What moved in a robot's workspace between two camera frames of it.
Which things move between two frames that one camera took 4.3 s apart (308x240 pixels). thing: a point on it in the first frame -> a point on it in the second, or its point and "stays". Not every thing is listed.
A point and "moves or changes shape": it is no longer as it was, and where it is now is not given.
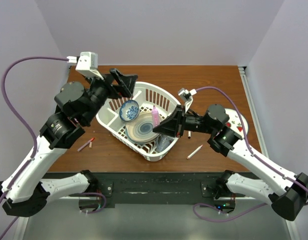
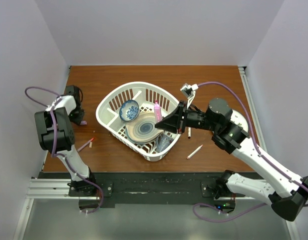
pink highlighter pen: x=155 y=117 moves or changes shape
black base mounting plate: x=153 y=188 stays
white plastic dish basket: x=148 y=95 stays
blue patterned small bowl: x=129 y=110 stays
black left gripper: x=127 y=81 -> x=77 y=120
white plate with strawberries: x=234 y=123 stays
